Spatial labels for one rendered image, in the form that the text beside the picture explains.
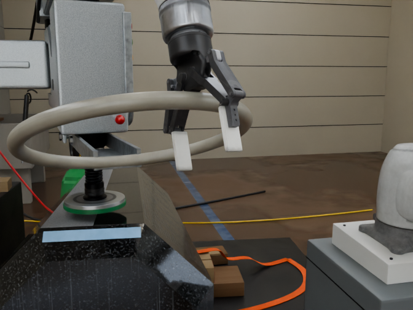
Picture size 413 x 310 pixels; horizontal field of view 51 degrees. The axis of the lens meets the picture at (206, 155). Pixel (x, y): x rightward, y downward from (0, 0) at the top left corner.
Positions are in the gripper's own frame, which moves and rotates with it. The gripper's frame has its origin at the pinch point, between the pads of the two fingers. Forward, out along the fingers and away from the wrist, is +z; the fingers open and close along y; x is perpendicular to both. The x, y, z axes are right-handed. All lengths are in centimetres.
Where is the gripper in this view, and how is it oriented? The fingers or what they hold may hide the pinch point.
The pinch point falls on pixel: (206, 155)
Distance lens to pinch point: 69.7
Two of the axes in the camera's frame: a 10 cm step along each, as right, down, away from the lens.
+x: -8.0, 0.1, -6.0
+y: -5.8, 2.4, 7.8
